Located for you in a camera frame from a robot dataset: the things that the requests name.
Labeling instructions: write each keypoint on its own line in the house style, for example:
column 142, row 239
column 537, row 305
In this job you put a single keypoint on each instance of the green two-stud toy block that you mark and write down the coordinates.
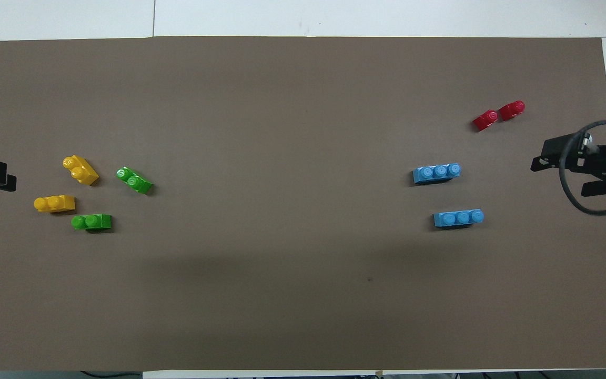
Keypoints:
column 92, row 221
column 134, row 180

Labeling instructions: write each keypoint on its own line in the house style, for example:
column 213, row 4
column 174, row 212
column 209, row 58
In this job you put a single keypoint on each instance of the blue three-stud toy block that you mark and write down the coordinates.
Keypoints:
column 437, row 173
column 458, row 218

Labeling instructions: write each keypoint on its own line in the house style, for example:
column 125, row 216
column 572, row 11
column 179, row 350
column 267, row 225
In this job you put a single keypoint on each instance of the yellow two-stud toy block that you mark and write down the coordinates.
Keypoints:
column 54, row 203
column 82, row 170

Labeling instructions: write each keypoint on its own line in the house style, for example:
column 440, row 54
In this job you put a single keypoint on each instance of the red one-stud toy block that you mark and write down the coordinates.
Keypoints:
column 486, row 120
column 511, row 110

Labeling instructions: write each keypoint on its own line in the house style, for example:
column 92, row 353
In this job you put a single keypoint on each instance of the brown table mat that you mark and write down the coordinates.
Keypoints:
column 303, row 295

